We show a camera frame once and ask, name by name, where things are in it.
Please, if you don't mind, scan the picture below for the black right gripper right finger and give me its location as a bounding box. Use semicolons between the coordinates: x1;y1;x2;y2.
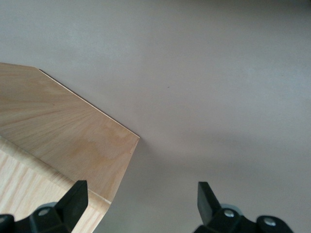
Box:
193;181;292;233

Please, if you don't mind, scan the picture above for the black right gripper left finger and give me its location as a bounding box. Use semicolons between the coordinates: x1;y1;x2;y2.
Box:
0;180;88;233

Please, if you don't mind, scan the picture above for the wooden cutting board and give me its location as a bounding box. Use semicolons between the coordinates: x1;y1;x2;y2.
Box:
0;62;141;233

